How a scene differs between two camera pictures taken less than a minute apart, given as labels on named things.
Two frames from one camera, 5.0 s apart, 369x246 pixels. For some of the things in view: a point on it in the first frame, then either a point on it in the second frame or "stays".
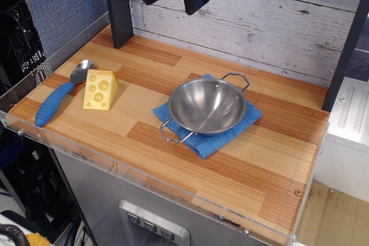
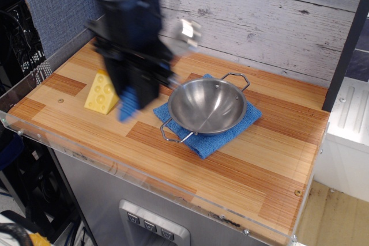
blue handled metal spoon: x=80 y=72 -> x=178 y=40
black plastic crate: x=23 y=60 stays
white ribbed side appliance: x=343 y=165 stays
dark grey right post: x=349 y=48 stays
